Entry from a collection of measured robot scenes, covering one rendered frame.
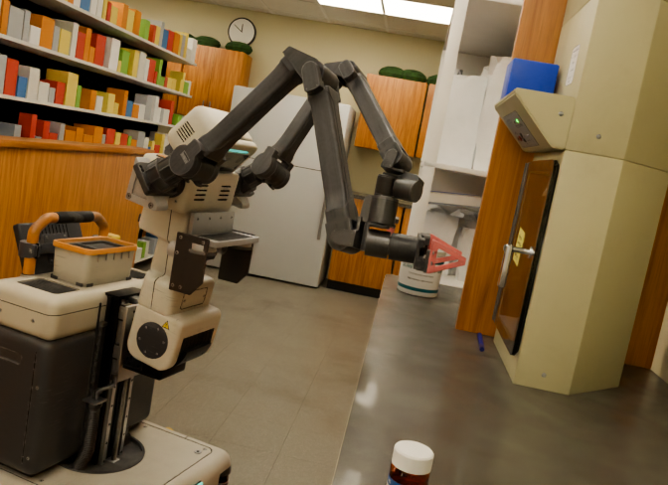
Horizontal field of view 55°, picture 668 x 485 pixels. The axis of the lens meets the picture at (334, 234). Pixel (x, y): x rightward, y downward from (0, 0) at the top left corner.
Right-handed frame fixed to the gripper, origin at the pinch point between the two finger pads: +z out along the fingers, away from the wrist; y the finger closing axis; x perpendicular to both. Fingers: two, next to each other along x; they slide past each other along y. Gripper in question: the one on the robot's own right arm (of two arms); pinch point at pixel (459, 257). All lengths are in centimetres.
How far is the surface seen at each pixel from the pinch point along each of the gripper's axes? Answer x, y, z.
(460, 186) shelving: -12, 218, 16
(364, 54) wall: -127, 550, -77
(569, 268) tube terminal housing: -2.3, -6.1, 20.4
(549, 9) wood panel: -60, 31, 13
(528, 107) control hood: -31.4, -6.1, 6.9
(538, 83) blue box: -39.1, 13.3, 11.2
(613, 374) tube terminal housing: 19.6, 5.4, 36.9
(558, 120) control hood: -29.8, -6.1, 12.9
